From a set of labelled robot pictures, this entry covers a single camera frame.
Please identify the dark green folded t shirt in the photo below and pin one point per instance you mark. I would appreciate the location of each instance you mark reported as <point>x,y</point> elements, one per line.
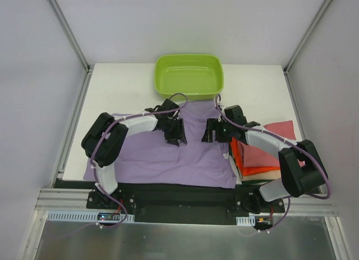
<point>252,182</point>

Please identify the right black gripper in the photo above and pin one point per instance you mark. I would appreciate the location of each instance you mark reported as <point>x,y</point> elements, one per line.
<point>212,130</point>

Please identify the purple t shirt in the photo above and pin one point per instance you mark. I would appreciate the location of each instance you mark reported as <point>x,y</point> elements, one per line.
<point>146,158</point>

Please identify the green plastic basin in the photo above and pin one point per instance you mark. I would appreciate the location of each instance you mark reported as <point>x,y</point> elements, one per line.
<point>198,76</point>

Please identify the beige folded t shirt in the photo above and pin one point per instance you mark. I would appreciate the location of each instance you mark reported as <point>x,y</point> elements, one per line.
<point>270,175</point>

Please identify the controller board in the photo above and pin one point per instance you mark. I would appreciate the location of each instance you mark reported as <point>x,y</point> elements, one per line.
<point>90,218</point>
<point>259,226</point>

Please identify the left aluminium frame post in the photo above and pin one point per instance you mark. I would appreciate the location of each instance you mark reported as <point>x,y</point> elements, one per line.
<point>55,7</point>

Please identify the orange folded t shirt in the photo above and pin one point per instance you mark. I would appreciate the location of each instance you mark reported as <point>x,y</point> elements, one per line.
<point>246,170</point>

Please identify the aluminium frame post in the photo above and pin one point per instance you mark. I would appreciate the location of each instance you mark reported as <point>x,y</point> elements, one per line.
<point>320,13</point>
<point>55,7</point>

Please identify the pink folded t shirt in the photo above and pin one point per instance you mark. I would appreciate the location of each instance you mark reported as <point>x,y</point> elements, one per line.
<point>255,157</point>

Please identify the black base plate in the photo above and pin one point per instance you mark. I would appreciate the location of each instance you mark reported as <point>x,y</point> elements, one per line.
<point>183,204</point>

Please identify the right aluminium frame post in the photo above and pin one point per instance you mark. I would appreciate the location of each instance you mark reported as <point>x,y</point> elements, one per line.
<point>320,13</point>

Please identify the right controller board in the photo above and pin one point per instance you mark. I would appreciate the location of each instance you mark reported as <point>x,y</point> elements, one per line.
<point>259,226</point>

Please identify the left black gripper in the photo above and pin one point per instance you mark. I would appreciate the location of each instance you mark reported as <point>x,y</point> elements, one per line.
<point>176,130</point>

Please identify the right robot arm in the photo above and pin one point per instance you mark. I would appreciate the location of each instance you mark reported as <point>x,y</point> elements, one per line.
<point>301,169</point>

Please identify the left controller board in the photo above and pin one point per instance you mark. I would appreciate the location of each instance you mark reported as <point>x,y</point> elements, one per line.
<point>90,218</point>

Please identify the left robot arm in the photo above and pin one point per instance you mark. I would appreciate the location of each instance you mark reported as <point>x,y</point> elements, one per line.
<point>104,140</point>

